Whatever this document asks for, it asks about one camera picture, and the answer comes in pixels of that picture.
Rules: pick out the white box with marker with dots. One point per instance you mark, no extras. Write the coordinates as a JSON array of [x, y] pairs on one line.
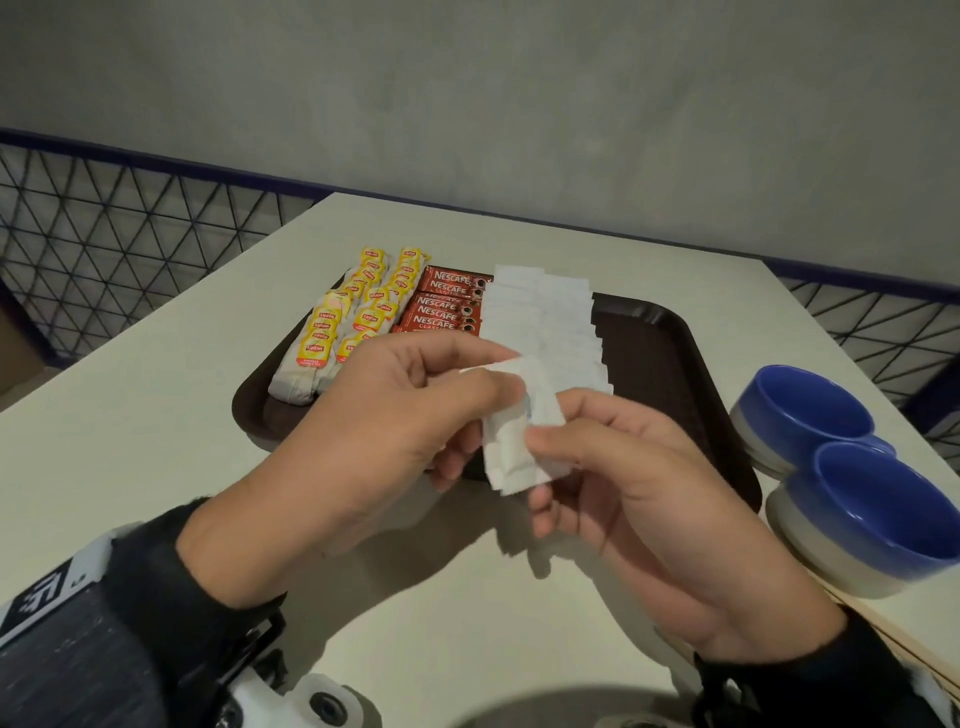
[[315, 705]]

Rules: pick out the black wrist band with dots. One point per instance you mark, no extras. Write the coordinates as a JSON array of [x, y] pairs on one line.
[[825, 682], [135, 645]]

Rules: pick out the blue cup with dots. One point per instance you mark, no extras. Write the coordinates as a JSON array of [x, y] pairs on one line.
[[877, 510], [795, 412]]

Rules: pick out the cardboard box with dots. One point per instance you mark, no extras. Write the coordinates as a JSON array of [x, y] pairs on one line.
[[15, 352]]

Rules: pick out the row of red Nescafe sachets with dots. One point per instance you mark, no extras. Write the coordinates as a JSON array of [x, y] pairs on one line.
[[442, 300]]

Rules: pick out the person's right hand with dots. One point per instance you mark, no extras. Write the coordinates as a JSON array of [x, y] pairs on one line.
[[690, 525]]

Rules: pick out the person's left hand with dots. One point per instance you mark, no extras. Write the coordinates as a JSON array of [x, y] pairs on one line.
[[360, 450]]

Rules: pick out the black right wrist band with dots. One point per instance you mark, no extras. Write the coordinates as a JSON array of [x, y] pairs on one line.
[[825, 682]]

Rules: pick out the bundle of wooden stir sticks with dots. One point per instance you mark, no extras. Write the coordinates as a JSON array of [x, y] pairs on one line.
[[907, 645]]

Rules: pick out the brown plastic tray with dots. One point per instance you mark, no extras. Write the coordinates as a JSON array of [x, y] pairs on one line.
[[660, 360]]

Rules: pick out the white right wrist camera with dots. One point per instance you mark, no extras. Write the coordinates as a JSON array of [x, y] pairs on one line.
[[637, 721]]

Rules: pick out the black left wrist band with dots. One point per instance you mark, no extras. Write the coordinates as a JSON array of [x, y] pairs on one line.
[[135, 645]]

